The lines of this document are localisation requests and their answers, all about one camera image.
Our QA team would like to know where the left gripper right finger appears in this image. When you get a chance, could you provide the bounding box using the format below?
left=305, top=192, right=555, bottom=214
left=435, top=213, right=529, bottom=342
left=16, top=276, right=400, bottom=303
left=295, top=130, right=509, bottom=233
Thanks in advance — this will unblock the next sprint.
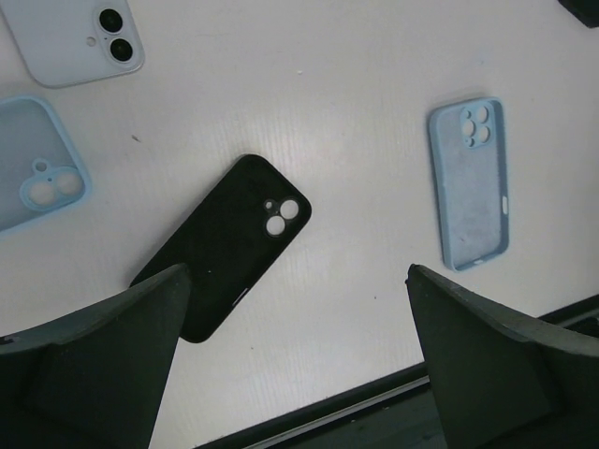
left=406, top=265, right=598, bottom=448

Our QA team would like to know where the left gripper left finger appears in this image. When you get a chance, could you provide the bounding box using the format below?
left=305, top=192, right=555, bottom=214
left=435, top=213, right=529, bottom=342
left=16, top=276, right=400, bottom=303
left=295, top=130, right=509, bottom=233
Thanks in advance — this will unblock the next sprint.
left=1, top=265, right=191, bottom=448

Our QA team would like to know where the light blue three-hole phone case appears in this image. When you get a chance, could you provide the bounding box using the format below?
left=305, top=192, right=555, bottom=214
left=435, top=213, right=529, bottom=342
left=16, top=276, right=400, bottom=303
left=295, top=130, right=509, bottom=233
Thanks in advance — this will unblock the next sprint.
left=427, top=97, right=509, bottom=271

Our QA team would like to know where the light blue two-hole phone case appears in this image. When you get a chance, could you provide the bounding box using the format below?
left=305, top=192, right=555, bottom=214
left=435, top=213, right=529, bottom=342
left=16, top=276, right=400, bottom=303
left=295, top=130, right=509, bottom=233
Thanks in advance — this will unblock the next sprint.
left=1, top=95, right=92, bottom=236

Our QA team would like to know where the black two-hole phone case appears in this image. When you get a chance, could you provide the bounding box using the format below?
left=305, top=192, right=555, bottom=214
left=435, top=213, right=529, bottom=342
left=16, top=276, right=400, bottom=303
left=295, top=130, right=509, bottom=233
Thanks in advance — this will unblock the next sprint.
left=133, top=154, right=312, bottom=343

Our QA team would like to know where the light blue phone face down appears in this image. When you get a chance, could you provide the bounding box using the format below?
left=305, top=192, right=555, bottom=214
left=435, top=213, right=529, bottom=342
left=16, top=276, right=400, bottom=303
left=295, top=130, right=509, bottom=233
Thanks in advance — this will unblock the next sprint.
left=1, top=0, right=145, bottom=88

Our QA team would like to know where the black phone case far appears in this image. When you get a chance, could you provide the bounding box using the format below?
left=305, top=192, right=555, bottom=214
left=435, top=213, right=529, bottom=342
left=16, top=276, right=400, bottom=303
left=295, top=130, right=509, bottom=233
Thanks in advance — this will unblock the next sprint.
left=559, top=0, right=599, bottom=29

